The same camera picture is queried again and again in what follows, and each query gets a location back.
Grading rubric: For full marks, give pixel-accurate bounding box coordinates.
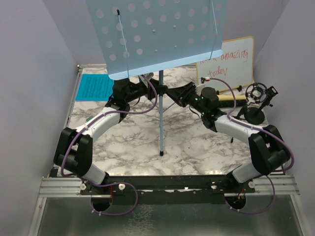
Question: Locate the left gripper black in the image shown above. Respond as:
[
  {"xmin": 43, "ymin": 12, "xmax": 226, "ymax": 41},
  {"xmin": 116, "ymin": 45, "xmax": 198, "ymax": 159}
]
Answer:
[{"xmin": 126, "ymin": 79, "xmax": 166, "ymax": 104}]

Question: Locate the black studio microphone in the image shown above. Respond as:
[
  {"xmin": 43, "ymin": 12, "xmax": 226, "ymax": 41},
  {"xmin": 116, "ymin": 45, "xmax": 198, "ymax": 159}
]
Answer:
[{"xmin": 219, "ymin": 100, "xmax": 247, "ymax": 108}]

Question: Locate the light blue music stand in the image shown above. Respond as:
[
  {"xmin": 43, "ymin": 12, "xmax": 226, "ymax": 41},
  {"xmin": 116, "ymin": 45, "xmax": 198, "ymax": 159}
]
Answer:
[{"xmin": 85, "ymin": 0, "xmax": 228, "ymax": 156}]

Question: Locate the aluminium rail frame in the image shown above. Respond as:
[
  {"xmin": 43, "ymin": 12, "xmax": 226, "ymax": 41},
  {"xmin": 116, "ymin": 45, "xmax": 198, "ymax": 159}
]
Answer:
[{"xmin": 27, "ymin": 64, "xmax": 301, "ymax": 236}]

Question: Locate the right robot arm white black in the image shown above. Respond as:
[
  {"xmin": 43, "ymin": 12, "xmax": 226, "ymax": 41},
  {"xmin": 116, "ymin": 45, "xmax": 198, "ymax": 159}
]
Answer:
[{"xmin": 166, "ymin": 82, "xmax": 291, "ymax": 192}]

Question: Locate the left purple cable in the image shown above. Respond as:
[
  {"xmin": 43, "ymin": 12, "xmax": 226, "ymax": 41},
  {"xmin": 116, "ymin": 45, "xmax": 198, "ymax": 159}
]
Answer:
[{"xmin": 60, "ymin": 75, "xmax": 158, "ymax": 217}]

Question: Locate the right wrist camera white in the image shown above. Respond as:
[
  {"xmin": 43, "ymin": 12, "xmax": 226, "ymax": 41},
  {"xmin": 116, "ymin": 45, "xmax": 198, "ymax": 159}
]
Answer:
[{"xmin": 196, "ymin": 77, "xmax": 210, "ymax": 89}]

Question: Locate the black tripod with shock mount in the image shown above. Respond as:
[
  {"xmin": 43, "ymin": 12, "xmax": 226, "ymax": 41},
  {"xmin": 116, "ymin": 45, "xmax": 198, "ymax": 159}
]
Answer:
[{"xmin": 234, "ymin": 83, "xmax": 267, "ymax": 125}]

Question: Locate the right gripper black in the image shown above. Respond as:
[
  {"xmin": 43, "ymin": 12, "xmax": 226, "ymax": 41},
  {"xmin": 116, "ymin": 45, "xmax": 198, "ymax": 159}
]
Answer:
[{"xmin": 165, "ymin": 82, "xmax": 207, "ymax": 116}]

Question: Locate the cream toy microphone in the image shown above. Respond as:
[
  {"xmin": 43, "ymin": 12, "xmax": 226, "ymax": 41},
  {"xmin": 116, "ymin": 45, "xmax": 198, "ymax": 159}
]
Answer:
[{"xmin": 218, "ymin": 95, "xmax": 246, "ymax": 101}]

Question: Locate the whiteboard with yellow frame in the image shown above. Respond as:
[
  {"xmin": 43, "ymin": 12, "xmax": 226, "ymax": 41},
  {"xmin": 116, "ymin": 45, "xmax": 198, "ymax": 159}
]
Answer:
[{"xmin": 196, "ymin": 36, "xmax": 255, "ymax": 91}]

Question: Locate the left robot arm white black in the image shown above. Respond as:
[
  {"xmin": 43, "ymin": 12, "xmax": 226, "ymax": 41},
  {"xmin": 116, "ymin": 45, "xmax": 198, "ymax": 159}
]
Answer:
[{"xmin": 54, "ymin": 77, "xmax": 158, "ymax": 194}]

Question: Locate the black round-base mic stand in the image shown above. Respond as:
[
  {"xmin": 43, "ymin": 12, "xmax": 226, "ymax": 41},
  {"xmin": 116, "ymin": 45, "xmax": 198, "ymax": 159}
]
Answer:
[{"xmin": 244, "ymin": 83, "xmax": 278, "ymax": 125}]

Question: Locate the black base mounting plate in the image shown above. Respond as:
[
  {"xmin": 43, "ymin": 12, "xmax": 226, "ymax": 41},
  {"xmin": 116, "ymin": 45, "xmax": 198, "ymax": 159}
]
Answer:
[{"xmin": 80, "ymin": 175, "xmax": 255, "ymax": 205}]

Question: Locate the cyan sheet music page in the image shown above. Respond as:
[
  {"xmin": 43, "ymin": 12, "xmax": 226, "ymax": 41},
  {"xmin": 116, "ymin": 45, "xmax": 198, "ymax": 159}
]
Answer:
[{"xmin": 75, "ymin": 74, "xmax": 114, "ymax": 101}]

